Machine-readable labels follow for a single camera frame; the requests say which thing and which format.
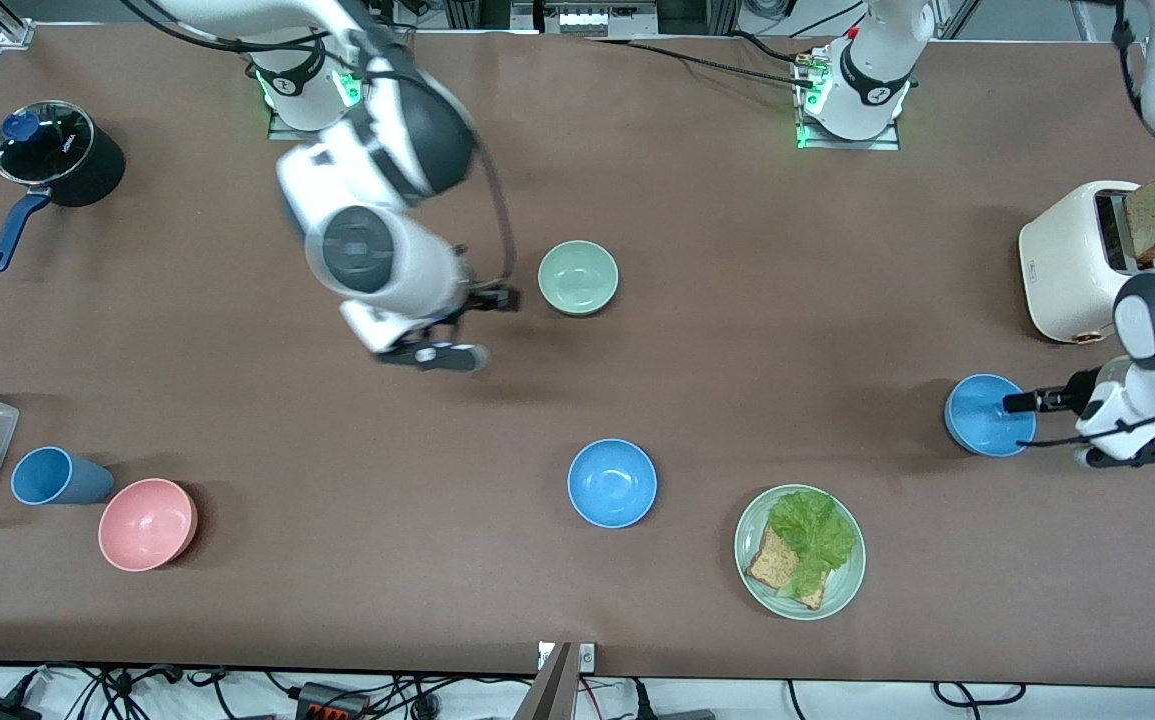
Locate blue bowl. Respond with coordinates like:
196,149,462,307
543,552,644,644
944,373,1038,459
567,438,658,529

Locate green bowl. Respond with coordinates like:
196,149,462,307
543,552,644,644
537,240,620,317

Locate pink bowl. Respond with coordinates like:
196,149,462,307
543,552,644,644
98,478,200,573

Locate cream white toaster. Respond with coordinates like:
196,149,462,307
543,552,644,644
1019,180,1155,346

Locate green lettuce leaf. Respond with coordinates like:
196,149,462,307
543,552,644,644
770,490,858,601

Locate green plate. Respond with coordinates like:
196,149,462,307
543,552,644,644
734,484,867,621

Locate white power strip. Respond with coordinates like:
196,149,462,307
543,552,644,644
512,0,660,36

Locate blue plastic cup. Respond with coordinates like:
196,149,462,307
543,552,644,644
11,446,116,507

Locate black box orange connectors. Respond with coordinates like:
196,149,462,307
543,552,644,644
295,682,370,720

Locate glass pot lid blue knob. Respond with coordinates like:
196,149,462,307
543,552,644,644
0,100,96,188

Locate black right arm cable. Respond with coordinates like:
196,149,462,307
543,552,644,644
122,0,518,301

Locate grey metal arm base plate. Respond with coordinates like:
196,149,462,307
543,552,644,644
267,40,378,141
795,100,903,153

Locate black braided table cable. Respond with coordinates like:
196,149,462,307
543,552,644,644
587,35,818,91

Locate black pot blue handle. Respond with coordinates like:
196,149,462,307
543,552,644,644
0,100,126,273

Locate dark camera stand pole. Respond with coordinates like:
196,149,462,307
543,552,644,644
512,643,578,720

